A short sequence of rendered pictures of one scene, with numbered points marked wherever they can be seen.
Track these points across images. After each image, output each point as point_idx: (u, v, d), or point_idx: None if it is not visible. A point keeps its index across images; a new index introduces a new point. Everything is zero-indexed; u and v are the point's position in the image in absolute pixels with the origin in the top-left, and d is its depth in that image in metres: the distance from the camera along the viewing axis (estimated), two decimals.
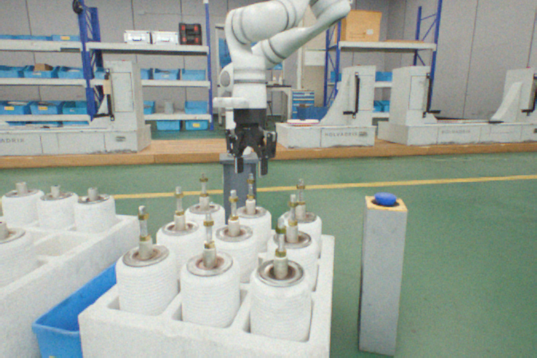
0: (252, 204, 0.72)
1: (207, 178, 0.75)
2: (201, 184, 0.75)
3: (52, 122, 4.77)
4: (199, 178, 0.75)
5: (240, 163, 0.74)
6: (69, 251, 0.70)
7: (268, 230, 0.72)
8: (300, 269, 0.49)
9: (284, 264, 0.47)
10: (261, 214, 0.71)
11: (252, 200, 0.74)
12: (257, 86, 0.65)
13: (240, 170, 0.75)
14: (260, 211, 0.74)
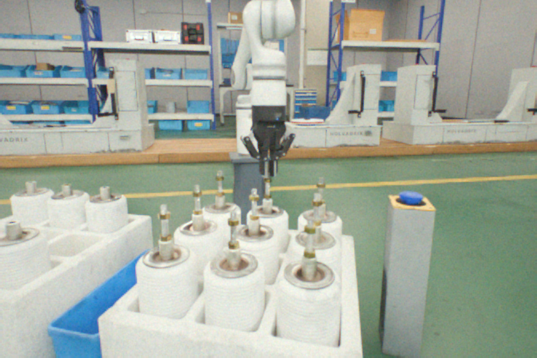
0: (268, 203, 0.70)
1: (223, 177, 0.73)
2: (217, 184, 0.73)
3: (53, 121, 4.75)
4: (215, 177, 0.73)
5: (276, 167, 0.69)
6: (83, 251, 0.68)
7: (285, 231, 0.70)
8: (329, 271, 0.47)
9: (314, 265, 0.45)
10: (278, 214, 0.69)
11: (268, 200, 0.72)
12: (252, 84, 0.66)
13: (275, 175, 0.70)
14: (276, 211, 0.72)
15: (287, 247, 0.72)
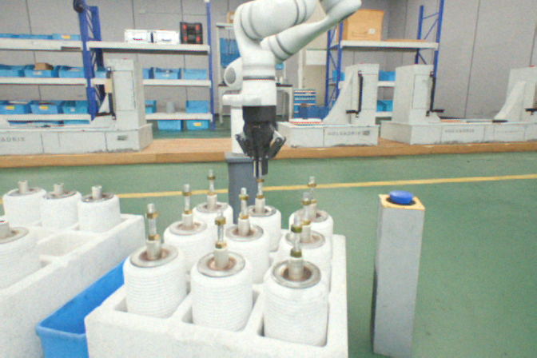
0: (259, 202, 0.70)
1: (214, 177, 0.73)
2: (208, 183, 0.73)
3: (52, 121, 4.75)
4: (206, 177, 0.73)
5: (259, 165, 0.71)
6: (73, 251, 0.68)
7: (273, 232, 0.69)
8: (316, 270, 0.47)
9: (300, 264, 0.45)
10: (266, 215, 0.68)
11: (263, 199, 0.72)
12: (268, 83, 0.63)
13: (258, 173, 0.71)
14: (268, 212, 0.71)
15: (276, 249, 0.70)
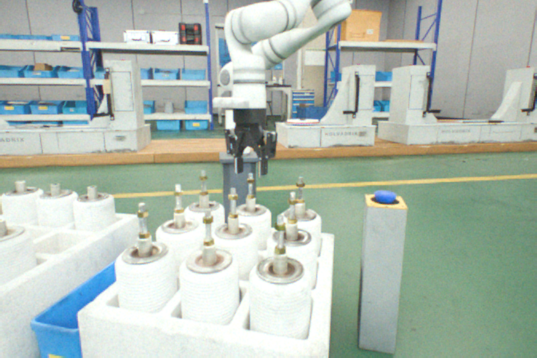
0: (246, 200, 0.74)
1: (206, 177, 0.74)
2: (200, 183, 0.75)
3: (51, 121, 4.77)
4: (199, 177, 0.75)
5: (240, 163, 0.74)
6: (69, 249, 0.70)
7: None
8: (300, 267, 0.49)
9: (284, 261, 0.47)
10: (236, 209, 0.73)
11: (252, 201, 0.72)
12: (257, 86, 0.65)
13: (240, 170, 0.75)
14: (244, 212, 0.72)
15: None
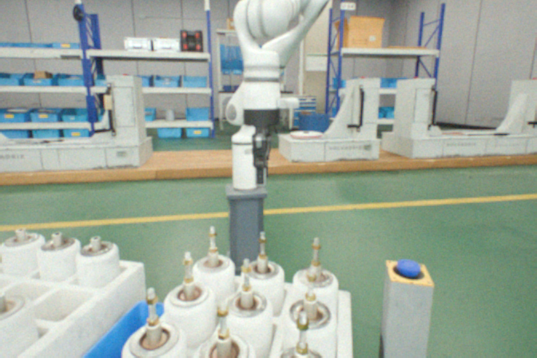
0: (259, 258, 0.70)
1: (216, 233, 0.71)
2: (210, 240, 0.71)
3: (52, 129, 4.74)
4: (208, 233, 0.71)
5: (255, 176, 0.62)
6: (71, 314, 0.66)
7: (241, 284, 0.71)
8: None
9: None
10: None
11: (264, 261, 0.69)
12: None
13: (256, 184, 0.62)
14: (254, 272, 0.69)
15: None
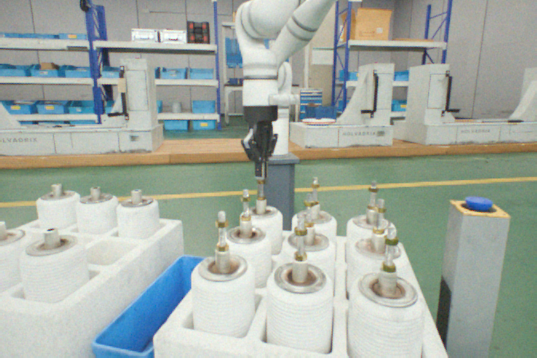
0: None
1: (264, 180, 0.69)
2: (258, 187, 0.69)
3: (58, 121, 4.71)
4: (256, 180, 0.69)
5: (255, 169, 0.68)
6: (119, 260, 0.64)
7: (292, 232, 0.68)
8: (408, 286, 0.43)
9: (395, 280, 0.41)
10: (298, 214, 0.68)
11: (316, 208, 0.66)
12: None
13: (256, 177, 0.68)
14: (306, 218, 0.67)
15: None
